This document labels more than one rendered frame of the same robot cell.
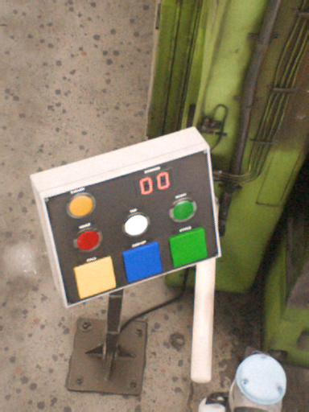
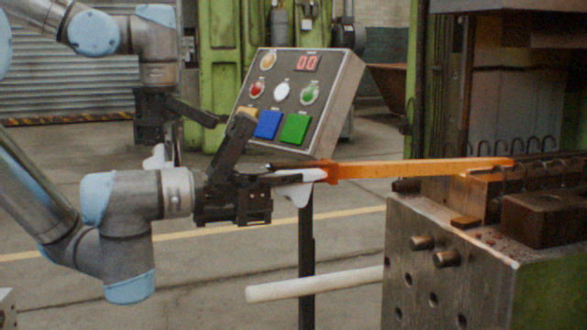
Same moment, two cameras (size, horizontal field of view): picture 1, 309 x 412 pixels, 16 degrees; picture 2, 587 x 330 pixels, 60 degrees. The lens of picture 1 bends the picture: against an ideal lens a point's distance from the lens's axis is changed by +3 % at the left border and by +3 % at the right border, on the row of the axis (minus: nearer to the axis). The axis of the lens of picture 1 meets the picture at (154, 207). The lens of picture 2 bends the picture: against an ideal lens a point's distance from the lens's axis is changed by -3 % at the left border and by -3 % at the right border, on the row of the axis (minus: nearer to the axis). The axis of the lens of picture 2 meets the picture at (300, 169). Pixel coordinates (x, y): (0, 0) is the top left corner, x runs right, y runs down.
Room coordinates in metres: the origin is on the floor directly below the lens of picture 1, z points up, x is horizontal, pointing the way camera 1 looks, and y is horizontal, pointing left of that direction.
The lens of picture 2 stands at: (0.52, -1.29, 1.22)
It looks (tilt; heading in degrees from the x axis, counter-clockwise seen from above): 14 degrees down; 73
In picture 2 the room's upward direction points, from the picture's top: straight up
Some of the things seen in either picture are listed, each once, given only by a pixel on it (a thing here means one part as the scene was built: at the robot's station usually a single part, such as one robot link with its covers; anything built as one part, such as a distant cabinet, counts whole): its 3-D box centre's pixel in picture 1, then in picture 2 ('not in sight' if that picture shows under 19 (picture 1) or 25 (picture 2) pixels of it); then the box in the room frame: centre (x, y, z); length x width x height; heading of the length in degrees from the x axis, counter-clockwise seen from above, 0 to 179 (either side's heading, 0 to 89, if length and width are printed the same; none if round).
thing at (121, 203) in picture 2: not in sight; (122, 199); (0.48, -0.54, 1.00); 0.11 x 0.08 x 0.09; 3
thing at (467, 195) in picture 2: not in sight; (537, 176); (1.26, -0.47, 0.96); 0.42 x 0.20 x 0.09; 3
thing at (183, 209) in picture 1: (183, 209); (309, 93); (0.91, -0.06, 1.09); 0.05 x 0.03 x 0.04; 93
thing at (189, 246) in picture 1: (187, 245); (296, 129); (0.87, -0.08, 1.01); 0.07 x 0.05 x 0.07; 118
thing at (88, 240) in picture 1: (88, 240); (257, 89); (0.82, 0.12, 1.09); 0.05 x 0.03 x 0.04; 93
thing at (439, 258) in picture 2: not in sight; (446, 258); (0.98, -0.60, 0.87); 0.04 x 0.03 x 0.03; 3
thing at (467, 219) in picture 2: not in sight; (466, 222); (1.03, -0.58, 0.92); 0.04 x 0.03 x 0.01; 13
